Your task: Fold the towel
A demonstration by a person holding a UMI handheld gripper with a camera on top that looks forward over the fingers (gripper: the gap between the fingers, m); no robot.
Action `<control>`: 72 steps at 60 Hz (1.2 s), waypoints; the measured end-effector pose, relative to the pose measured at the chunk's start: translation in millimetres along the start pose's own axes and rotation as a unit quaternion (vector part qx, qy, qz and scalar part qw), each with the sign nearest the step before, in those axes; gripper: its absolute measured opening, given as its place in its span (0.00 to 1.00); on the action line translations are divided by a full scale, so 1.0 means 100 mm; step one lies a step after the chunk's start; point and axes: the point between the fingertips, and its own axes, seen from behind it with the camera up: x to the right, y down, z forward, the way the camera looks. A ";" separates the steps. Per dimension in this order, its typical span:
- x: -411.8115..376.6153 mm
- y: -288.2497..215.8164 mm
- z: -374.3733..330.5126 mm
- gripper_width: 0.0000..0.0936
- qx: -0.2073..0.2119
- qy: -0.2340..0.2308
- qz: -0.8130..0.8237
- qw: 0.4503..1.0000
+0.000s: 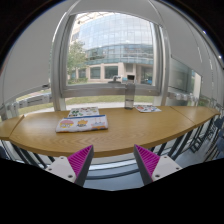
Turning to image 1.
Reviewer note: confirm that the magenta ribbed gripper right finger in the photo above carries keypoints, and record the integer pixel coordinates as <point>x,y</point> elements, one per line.
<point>153,167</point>

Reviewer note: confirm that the dark chair at right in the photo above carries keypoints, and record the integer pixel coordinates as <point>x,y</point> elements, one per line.
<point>219,127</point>

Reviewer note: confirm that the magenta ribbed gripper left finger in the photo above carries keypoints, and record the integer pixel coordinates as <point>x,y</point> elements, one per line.
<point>73,168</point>

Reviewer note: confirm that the colourful sticker sheet book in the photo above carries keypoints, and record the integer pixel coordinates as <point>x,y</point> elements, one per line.
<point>83,111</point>

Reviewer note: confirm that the colourful picture booklet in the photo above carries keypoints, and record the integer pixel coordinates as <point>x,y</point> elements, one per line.
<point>147,108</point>

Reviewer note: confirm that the clear water bottle black lid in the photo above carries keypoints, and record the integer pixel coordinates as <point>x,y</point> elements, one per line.
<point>129,92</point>

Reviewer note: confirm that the white window frame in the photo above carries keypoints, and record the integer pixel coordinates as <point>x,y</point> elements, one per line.
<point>100,44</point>

